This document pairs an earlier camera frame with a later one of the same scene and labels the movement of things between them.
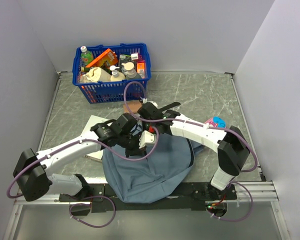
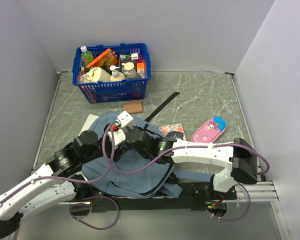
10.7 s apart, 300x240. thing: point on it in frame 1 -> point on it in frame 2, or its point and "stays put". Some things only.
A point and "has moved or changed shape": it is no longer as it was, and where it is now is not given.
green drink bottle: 87,56 stays put
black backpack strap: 169,106 -> 175,94
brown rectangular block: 134,106 stays put
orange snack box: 108,57 stays put
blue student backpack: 156,179 has moved or changed shape
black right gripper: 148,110 -> 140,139
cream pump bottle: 117,76 stays put
